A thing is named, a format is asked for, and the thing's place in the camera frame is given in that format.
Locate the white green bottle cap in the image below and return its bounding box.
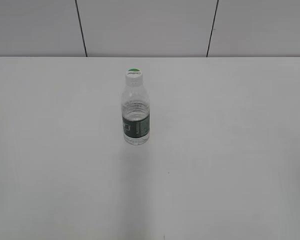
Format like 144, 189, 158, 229
125, 68, 143, 87

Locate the clear plastic water bottle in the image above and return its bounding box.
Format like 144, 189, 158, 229
121, 82, 151, 146

